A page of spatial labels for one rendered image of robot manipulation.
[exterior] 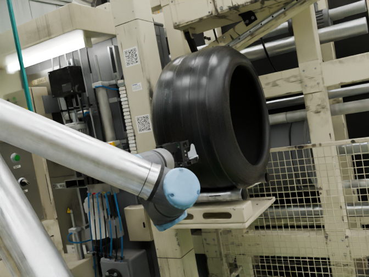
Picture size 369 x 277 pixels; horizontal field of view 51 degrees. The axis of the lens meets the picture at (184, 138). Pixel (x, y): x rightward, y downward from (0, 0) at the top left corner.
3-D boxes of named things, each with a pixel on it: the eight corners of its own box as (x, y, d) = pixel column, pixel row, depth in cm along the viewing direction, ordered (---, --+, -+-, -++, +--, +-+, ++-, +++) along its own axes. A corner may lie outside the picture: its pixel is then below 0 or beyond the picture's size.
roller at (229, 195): (169, 204, 160) (163, 204, 156) (169, 193, 161) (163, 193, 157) (248, 200, 142) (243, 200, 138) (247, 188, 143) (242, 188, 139)
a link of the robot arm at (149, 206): (167, 229, 94) (140, 186, 97) (156, 237, 104) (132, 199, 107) (196, 210, 99) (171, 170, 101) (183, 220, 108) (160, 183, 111)
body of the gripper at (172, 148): (190, 139, 124) (170, 144, 113) (194, 165, 124) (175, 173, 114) (170, 142, 128) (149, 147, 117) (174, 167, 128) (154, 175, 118)
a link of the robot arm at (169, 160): (169, 179, 109) (142, 181, 114) (178, 176, 114) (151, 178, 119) (164, 148, 109) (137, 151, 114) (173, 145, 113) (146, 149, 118)
